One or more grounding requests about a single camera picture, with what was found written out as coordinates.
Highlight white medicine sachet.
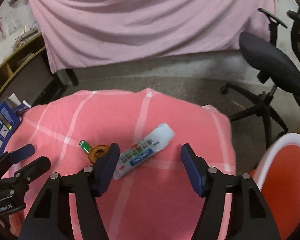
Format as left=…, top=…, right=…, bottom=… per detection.
left=113, top=122, right=175, bottom=180

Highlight red plastic trash bucket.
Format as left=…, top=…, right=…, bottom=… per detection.
left=250, top=133, right=300, bottom=239

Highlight blue cardboard box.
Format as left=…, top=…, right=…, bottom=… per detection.
left=0, top=93, right=32, bottom=156

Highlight pink checked tablecloth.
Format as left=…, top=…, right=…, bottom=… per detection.
left=6, top=88, right=236, bottom=239

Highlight stack of books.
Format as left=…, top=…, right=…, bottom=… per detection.
left=13, top=25, right=40, bottom=50

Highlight black office chair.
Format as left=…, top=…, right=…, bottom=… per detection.
left=221, top=8, right=300, bottom=147

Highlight pink hanging sheet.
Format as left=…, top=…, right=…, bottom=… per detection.
left=29, top=0, right=276, bottom=72

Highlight wooden wall shelf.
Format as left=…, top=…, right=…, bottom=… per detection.
left=0, top=34, right=46, bottom=97

